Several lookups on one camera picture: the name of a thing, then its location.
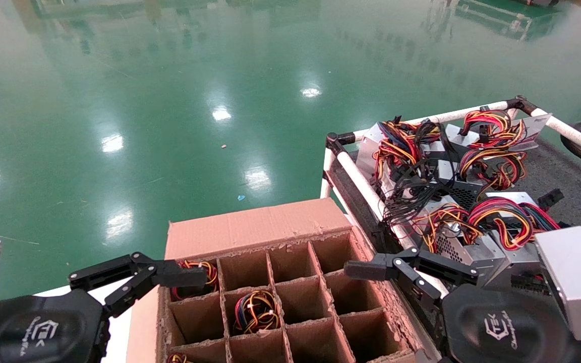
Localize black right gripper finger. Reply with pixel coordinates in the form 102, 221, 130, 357
344, 266, 447, 316
344, 247, 479, 287

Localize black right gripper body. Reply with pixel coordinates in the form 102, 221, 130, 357
441, 284, 581, 363

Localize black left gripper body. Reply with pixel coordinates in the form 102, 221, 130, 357
0, 289, 111, 363

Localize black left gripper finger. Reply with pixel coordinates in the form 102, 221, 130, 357
104, 275, 208, 319
68, 252, 208, 292

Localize cardboard box with dividers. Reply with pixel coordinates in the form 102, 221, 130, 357
127, 198, 440, 363

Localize silver power supply, mesh side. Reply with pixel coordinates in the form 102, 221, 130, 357
414, 203, 508, 288

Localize silver power supply, black cables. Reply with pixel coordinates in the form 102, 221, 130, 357
379, 164, 460, 230

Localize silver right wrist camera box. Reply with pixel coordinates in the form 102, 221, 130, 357
534, 226, 581, 344

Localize white pipe cart frame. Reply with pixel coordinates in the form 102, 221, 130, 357
320, 95, 581, 303

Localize green frame machine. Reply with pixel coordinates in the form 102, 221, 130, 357
453, 0, 566, 42

